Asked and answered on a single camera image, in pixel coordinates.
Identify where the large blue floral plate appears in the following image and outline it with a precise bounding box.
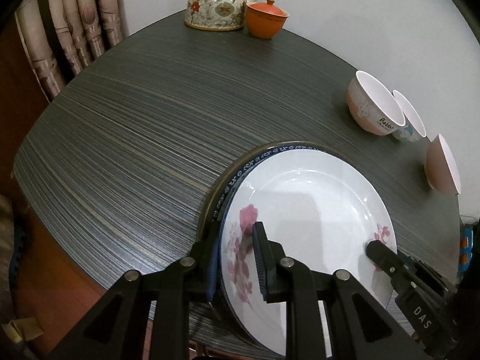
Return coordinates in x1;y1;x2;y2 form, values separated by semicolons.
196;142;331;349

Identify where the white bowl with blue print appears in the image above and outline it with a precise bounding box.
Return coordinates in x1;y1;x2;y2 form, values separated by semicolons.
392;90;427;143

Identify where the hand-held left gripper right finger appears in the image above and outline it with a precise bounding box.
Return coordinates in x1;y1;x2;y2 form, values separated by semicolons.
252;221;413;360

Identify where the white plate with pink flowers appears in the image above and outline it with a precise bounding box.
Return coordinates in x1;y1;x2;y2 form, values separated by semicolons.
219;149;398;357

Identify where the pink bowl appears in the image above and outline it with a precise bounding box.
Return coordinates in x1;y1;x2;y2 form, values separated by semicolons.
424;133;461;195

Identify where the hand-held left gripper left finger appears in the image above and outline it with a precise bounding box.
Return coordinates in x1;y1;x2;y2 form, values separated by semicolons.
49;220;226;360

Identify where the beige patterned curtain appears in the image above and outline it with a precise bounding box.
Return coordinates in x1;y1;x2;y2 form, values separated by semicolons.
15;0;125;103

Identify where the blue and orange box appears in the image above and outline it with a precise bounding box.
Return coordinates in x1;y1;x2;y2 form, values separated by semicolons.
458;225;474;275

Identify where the floral ceramic teapot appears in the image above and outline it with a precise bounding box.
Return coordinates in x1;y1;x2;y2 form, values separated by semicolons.
184;0;268;31

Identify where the orange lidded tea cup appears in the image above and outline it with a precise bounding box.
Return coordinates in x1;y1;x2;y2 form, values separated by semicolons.
245;0;290;40

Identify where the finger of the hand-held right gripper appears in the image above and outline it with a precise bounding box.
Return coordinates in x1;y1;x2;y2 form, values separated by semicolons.
399;256;447;293
365;241;413;293

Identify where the white bowl with rabbit print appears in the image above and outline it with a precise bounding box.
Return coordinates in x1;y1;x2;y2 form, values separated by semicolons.
347;70;407;136

